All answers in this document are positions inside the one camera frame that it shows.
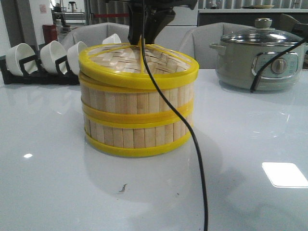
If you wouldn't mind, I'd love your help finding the grey chair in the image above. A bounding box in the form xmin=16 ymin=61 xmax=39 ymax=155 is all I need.
xmin=178 ymin=22 xmax=249 ymax=69
xmin=60 ymin=22 xmax=129 ymax=50

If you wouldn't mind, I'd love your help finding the green electric cooking pot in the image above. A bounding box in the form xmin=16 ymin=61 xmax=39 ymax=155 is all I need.
xmin=208 ymin=42 xmax=308 ymax=91

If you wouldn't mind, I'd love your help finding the red fire extinguisher box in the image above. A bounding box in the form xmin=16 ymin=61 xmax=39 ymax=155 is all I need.
xmin=42 ymin=24 xmax=58 ymax=44

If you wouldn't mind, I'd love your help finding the right grey chair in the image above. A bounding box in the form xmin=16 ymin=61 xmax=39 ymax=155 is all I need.
xmin=178 ymin=22 xmax=249 ymax=69

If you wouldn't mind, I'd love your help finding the white cabinet background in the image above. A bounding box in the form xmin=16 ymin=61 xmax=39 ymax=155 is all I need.
xmin=154 ymin=7 xmax=198 ymax=51

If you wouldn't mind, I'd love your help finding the white bowl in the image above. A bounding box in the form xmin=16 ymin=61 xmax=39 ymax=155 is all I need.
xmin=5 ymin=43 xmax=35 ymax=76
xmin=67 ymin=41 xmax=87 ymax=75
xmin=40 ymin=40 xmax=67 ymax=74
xmin=102 ymin=33 xmax=122 ymax=44

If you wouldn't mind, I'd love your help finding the left grey chair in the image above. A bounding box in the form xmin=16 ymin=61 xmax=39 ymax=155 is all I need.
xmin=60 ymin=22 xmax=129 ymax=50

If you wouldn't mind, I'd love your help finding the black bowl rack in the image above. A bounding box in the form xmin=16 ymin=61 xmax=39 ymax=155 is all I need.
xmin=0 ymin=54 xmax=79 ymax=85

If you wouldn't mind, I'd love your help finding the bamboo steamer drawer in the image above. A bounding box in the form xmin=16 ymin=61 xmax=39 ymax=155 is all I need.
xmin=79 ymin=73 xmax=179 ymax=124
xmin=84 ymin=114 xmax=191 ymax=157

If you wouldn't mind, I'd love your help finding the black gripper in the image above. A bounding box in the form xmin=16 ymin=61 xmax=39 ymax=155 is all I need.
xmin=104 ymin=0 xmax=199 ymax=45

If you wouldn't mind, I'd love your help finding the woven bamboo steamer lid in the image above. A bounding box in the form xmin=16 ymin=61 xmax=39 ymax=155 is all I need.
xmin=79 ymin=43 xmax=199 ymax=90

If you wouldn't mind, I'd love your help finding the black cable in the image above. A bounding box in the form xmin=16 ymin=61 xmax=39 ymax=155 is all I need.
xmin=140 ymin=0 xmax=209 ymax=231

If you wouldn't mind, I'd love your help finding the glass pot lid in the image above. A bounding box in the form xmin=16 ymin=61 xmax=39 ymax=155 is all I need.
xmin=220 ymin=18 xmax=302 ymax=46

